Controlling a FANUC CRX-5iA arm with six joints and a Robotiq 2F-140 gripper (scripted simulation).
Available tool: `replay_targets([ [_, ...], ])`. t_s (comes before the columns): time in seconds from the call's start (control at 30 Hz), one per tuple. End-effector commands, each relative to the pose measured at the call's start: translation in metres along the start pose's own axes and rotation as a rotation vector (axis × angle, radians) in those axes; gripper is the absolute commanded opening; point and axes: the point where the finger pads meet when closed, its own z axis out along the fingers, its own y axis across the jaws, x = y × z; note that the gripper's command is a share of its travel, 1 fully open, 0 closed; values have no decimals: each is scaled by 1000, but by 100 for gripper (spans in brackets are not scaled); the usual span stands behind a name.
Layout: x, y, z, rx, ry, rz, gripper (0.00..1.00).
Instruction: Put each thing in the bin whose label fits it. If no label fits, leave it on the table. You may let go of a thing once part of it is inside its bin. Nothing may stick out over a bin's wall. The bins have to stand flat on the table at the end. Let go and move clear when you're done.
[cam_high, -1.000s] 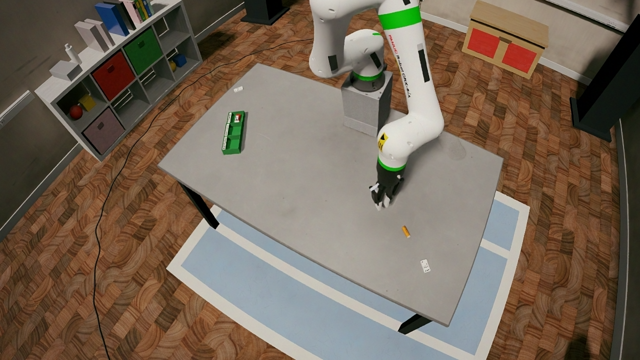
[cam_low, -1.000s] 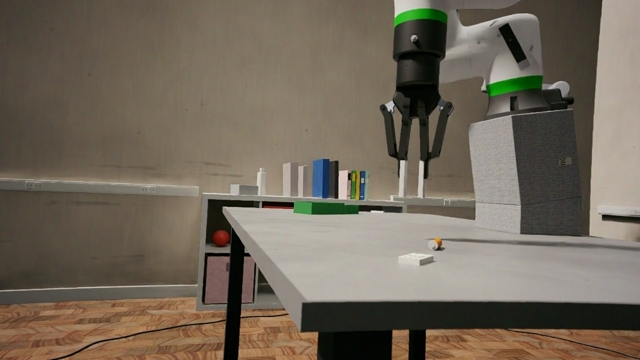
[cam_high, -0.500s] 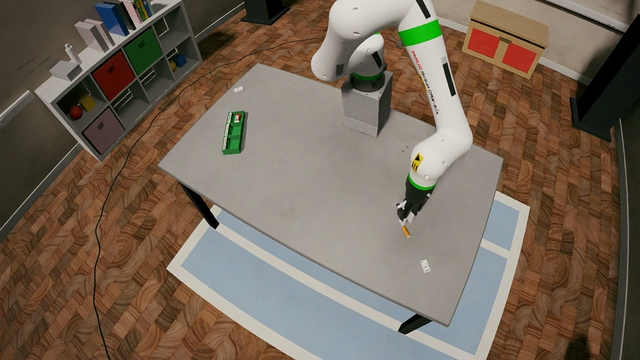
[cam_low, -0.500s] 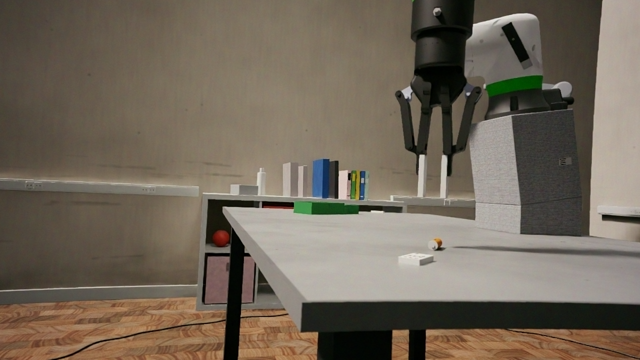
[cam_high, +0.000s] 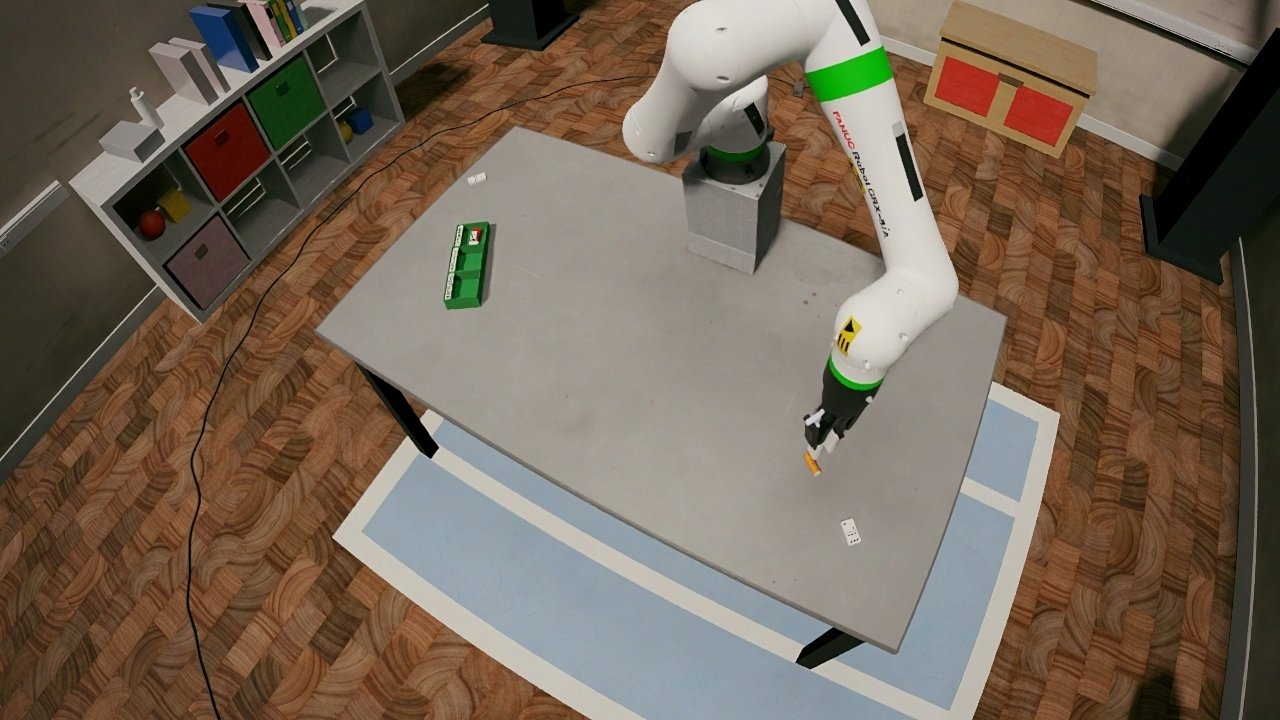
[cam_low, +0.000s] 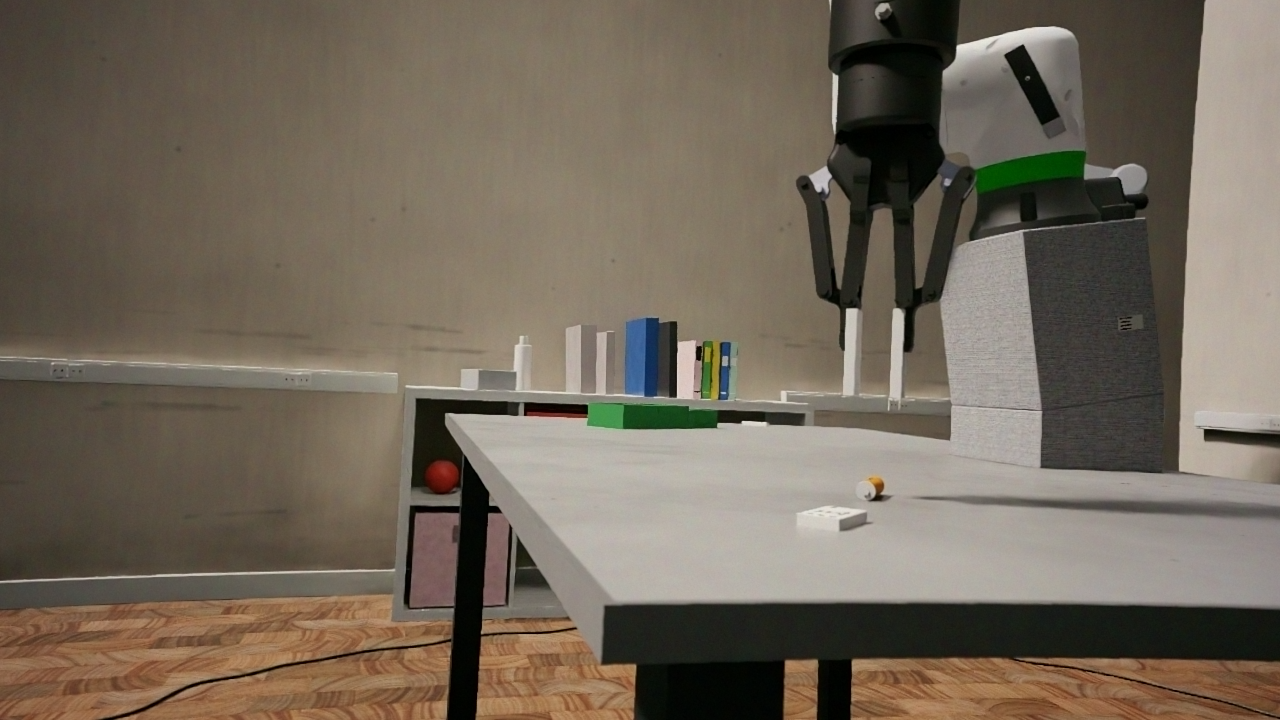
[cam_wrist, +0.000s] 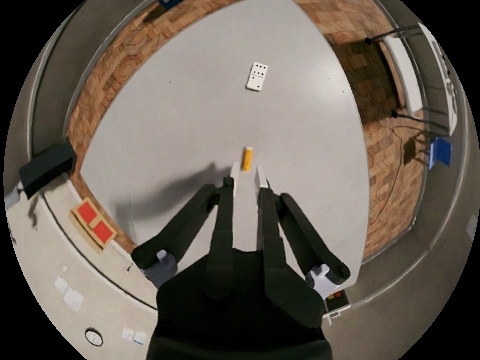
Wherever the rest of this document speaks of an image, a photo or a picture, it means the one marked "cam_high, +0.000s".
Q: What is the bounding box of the green bin rack with labels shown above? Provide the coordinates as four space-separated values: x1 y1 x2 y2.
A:
443 222 492 310

